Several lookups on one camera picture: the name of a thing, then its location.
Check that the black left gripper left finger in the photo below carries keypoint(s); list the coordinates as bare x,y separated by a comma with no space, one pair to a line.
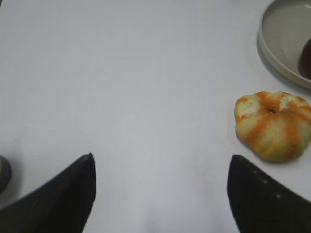
62,205

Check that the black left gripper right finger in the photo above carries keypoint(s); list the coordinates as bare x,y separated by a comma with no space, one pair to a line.
260,204

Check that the dark red apple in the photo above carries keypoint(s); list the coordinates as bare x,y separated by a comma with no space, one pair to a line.
304,64

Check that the beige round plate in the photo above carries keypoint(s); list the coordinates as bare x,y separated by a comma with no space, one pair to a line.
284,29

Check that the grey round object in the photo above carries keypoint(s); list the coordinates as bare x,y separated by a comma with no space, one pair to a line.
5,173

